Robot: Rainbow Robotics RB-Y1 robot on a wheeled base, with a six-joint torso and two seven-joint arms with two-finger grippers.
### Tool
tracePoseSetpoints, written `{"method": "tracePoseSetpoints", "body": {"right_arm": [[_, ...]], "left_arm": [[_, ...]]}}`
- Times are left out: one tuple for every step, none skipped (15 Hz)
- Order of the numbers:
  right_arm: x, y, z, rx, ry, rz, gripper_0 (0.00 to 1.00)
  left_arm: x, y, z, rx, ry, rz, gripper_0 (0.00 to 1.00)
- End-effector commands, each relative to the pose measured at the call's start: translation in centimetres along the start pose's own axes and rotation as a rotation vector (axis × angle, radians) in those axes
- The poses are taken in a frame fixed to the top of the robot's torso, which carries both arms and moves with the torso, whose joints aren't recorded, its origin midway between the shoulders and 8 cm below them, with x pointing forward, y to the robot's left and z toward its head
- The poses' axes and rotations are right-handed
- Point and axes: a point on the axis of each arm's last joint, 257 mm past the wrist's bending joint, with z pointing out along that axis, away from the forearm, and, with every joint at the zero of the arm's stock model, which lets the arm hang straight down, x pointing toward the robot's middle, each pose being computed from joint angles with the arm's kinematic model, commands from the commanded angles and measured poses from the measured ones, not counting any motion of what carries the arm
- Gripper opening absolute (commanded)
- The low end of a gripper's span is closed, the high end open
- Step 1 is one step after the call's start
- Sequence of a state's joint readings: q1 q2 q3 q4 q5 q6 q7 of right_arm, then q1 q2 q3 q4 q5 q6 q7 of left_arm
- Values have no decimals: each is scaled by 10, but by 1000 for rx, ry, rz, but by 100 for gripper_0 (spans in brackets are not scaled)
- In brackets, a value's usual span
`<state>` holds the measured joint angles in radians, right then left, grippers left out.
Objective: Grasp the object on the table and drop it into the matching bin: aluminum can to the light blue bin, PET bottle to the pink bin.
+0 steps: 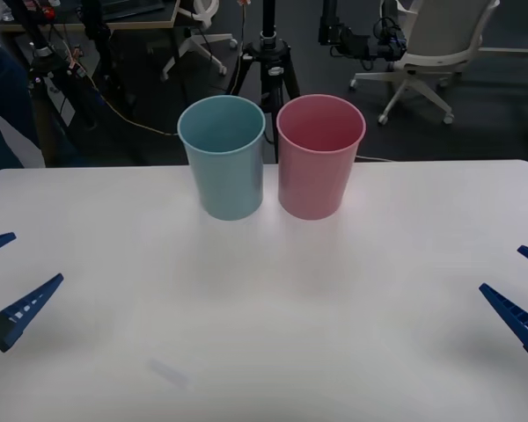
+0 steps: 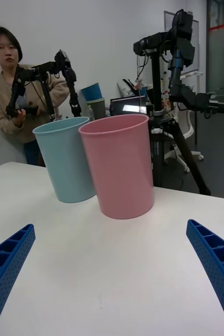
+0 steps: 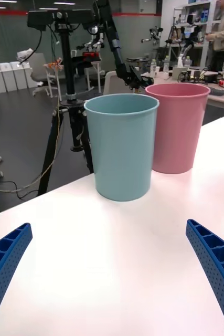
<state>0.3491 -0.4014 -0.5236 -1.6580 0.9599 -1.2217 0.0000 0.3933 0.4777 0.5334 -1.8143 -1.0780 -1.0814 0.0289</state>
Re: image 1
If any pink plastic bin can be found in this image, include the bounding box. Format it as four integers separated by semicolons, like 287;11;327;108
275;93;367;222

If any black tripod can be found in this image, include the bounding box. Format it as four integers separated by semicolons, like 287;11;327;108
24;0;100;129
225;0;301;164

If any yellow cable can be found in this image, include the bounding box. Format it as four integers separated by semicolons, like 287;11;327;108
86;74;180;137

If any person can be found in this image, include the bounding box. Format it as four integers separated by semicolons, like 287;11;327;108
0;30;48;180

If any white office chair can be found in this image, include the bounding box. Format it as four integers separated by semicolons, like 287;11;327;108
159;0;238;83
348;0;502;127

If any wooden desk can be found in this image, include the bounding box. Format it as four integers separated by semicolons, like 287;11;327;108
0;0;181;33

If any pale blue plastic bin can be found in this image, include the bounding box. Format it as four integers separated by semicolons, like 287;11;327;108
176;95;266;222

